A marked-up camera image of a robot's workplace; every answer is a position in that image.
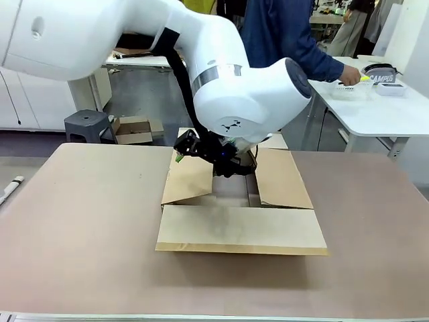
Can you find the grey plastic stool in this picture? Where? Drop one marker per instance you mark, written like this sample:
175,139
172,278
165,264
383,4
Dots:
83,124

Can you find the white background panel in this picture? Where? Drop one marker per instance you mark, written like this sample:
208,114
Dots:
402,30

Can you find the yellow-green highlighter pen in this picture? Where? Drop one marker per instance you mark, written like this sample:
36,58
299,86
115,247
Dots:
365,78

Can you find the small white device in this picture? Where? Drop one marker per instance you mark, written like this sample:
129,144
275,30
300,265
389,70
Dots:
390,90

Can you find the brown cardboard shipping box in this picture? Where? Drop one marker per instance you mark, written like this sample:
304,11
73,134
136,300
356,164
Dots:
241,231

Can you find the white storage cabinet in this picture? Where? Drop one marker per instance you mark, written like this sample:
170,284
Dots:
90,90

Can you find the small open cardboard box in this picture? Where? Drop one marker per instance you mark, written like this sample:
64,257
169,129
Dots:
134,132

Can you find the person's left denim forearm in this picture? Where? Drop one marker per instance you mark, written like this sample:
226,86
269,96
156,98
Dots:
326,65

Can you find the white side table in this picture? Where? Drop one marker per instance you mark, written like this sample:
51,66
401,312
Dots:
368,114

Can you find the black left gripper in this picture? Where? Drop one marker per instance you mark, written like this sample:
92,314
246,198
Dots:
221,164

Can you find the person's left hand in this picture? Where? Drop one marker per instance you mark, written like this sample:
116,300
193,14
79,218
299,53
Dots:
350,76

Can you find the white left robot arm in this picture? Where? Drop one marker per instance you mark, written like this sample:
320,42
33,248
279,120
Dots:
100,33

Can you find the person's denim jacket torso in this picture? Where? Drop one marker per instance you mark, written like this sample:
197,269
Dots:
271,33

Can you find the background person beige trousers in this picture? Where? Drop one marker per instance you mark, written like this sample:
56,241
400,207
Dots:
348,33

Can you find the white marker pen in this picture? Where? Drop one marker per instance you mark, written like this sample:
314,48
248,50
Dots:
13,184

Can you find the white background desk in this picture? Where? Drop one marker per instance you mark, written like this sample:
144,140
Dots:
140,61

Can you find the grey campus pouch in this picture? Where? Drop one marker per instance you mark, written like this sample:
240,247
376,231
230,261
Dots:
382,78

